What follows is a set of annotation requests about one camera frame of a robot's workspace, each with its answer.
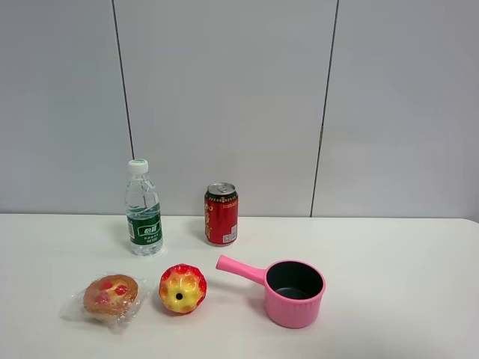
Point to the fruit tart pastry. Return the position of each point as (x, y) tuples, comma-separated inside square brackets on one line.
[(112, 301)]

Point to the red drink can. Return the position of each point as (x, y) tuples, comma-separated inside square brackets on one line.
[(221, 213)]

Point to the clear water bottle green label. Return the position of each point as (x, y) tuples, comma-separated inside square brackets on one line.
[(142, 210)]

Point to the red yellow toy ball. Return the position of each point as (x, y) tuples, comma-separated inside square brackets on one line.
[(182, 288)]

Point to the pink saucepan with handle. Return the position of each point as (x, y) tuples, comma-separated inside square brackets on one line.
[(293, 290)]

